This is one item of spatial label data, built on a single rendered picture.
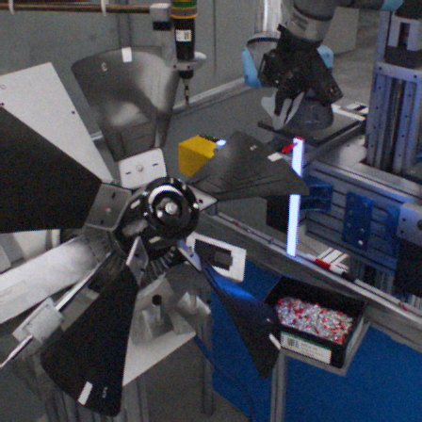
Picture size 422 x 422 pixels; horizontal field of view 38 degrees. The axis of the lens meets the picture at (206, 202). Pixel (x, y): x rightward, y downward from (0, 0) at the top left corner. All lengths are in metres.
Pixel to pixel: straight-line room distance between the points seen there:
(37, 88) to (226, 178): 0.46
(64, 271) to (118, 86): 0.37
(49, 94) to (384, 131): 0.96
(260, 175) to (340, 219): 0.67
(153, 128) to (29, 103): 0.32
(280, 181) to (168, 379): 1.34
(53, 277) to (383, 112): 1.08
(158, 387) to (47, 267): 1.35
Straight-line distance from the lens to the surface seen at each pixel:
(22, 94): 1.38
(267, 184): 1.26
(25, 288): 1.12
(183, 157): 1.68
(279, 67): 1.19
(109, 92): 1.22
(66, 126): 1.38
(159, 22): 1.05
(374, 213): 1.80
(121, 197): 1.09
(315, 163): 1.86
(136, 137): 1.17
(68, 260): 1.16
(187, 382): 2.43
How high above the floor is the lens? 1.78
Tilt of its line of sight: 31 degrees down
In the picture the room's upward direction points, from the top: 1 degrees counter-clockwise
